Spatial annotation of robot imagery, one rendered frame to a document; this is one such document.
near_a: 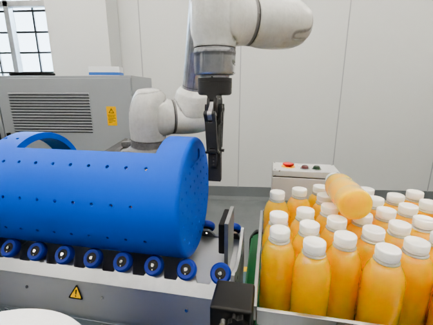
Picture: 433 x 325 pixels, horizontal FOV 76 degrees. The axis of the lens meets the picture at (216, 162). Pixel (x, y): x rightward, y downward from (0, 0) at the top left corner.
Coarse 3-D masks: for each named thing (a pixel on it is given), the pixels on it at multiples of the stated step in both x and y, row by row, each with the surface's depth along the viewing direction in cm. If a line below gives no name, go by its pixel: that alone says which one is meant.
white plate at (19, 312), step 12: (0, 312) 39; (12, 312) 39; (24, 312) 39; (36, 312) 39; (48, 312) 39; (0, 324) 37; (12, 324) 37; (24, 324) 37; (36, 324) 37; (48, 324) 37; (60, 324) 37; (72, 324) 37
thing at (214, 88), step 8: (200, 80) 59; (208, 80) 58; (216, 80) 57; (224, 80) 58; (200, 88) 59; (208, 88) 58; (216, 88) 58; (224, 88) 58; (208, 96) 58; (216, 96) 59; (208, 104) 58; (216, 104) 59; (216, 112) 60
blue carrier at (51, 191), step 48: (0, 144) 65; (48, 144) 81; (192, 144) 61; (0, 192) 60; (48, 192) 58; (96, 192) 56; (144, 192) 54; (192, 192) 62; (48, 240) 64; (96, 240) 60; (144, 240) 56; (192, 240) 64
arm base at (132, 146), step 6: (126, 144) 126; (132, 144) 120; (138, 144) 117; (144, 144) 117; (150, 144) 117; (156, 144) 119; (126, 150) 119; (132, 150) 119; (138, 150) 118; (144, 150) 118; (150, 150) 118; (156, 150) 119
